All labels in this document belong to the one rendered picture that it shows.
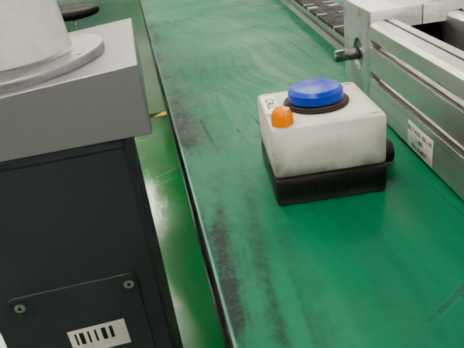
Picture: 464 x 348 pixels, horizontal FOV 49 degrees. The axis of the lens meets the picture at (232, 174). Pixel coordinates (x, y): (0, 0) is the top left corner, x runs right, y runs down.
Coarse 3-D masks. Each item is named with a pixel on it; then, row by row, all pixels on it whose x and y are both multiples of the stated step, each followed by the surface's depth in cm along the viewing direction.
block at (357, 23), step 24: (360, 0) 52; (384, 0) 51; (408, 0) 49; (432, 0) 48; (456, 0) 47; (360, 24) 50; (408, 24) 47; (432, 24) 50; (360, 48) 52; (360, 72) 52
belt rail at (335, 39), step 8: (280, 0) 115; (288, 0) 109; (296, 8) 98; (304, 8) 90; (304, 16) 91; (312, 16) 85; (312, 24) 86; (320, 24) 80; (320, 32) 80; (328, 32) 78; (336, 32) 71; (328, 40) 76; (336, 40) 73; (344, 40) 68; (336, 48) 72; (344, 48) 68
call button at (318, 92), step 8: (304, 80) 38; (312, 80) 38; (320, 80) 38; (328, 80) 37; (296, 88) 37; (304, 88) 36; (312, 88) 36; (320, 88) 36; (328, 88) 36; (336, 88) 36; (288, 96) 37; (296, 96) 36; (304, 96) 36; (312, 96) 35; (320, 96) 35; (328, 96) 35; (336, 96) 36; (296, 104) 36; (304, 104) 36; (312, 104) 35; (320, 104) 35; (328, 104) 35
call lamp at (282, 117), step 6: (276, 108) 34; (282, 108) 34; (288, 108) 34; (276, 114) 34; (282, 114) 34; (288, 114) 34; (276, 120) 34; (282, 120) 34; (288, 120) 34; (276, 126) 34; (282, 126) 34
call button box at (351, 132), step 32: (352, 96) 38; (288, 128) 34; (320, 128) 34; (352, 128) 34; (384, 128) 34; (288, 160) 35; (320, 160) 35; (352, 160) 35; (384, 160) 36; (288, 192) 36; (320, 192) 36; (352, 192) 36
